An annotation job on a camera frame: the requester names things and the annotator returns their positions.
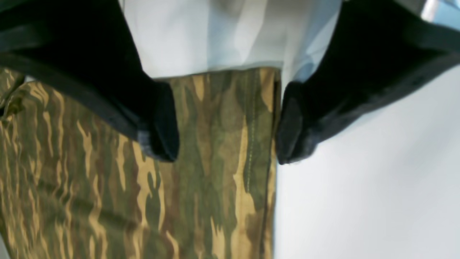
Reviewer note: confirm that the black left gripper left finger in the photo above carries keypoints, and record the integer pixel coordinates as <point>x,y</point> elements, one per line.
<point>84,49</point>

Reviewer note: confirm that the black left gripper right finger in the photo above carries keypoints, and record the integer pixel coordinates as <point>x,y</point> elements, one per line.
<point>381,51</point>

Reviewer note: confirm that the camouflage T-shirt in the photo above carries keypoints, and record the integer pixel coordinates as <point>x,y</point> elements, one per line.
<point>74,188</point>

